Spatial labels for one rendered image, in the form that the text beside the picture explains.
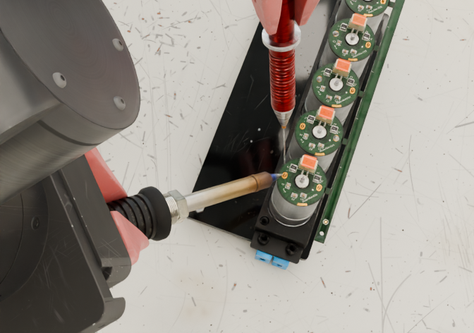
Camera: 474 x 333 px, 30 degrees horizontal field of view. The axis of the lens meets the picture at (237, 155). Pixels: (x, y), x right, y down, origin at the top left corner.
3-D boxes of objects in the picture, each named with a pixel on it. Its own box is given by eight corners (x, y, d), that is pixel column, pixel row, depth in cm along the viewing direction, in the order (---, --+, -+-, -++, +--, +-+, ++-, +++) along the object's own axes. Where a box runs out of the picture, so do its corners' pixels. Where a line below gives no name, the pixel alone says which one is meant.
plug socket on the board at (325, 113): (314, 123, 45) (315, 118, 44) (319, 109, 45) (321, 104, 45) (329, 128, 45) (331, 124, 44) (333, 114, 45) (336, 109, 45)
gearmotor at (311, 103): (294, 131, 50) (306, 96, 45) (307, 94, 51) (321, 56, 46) (335, 146, 50) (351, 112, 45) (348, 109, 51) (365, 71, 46)
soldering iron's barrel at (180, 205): (254, 173, 44) (145, 204, 41) (269, 159, 43) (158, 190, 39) (267, 198, 44) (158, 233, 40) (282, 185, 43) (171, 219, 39)
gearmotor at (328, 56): (310, 89, 51) (323, 50, 46) (322, 53, 52) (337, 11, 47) (350, 103, 51) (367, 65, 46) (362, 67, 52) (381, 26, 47)
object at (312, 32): (304, 264, 49) (307, 260, 48) (183, 220, 49) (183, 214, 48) (386, 23, 54) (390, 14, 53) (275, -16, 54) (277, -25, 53)
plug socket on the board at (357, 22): (346, 31, 47) (348, 25, 46) (351, 17, 47) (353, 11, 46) (360, 36, 47) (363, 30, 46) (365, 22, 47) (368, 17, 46)
